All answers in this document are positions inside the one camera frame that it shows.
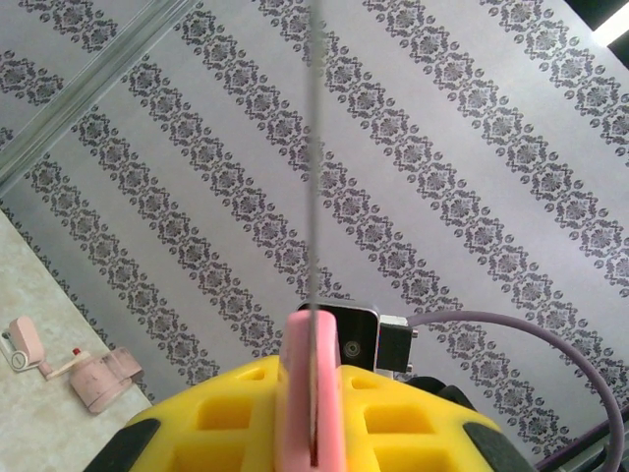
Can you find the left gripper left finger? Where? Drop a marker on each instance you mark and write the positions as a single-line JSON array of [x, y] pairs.
[[187, 408]]

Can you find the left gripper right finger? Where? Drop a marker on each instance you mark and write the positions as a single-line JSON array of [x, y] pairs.
[[354, 393]]

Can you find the pink utility knife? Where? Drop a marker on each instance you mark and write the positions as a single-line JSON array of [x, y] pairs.
[[300, 393]]

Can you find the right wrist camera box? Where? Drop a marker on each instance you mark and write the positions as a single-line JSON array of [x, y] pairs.
[[356, 334]]

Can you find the aluminium frame post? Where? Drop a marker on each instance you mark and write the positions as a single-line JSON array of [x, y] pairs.
[[93, 84]]

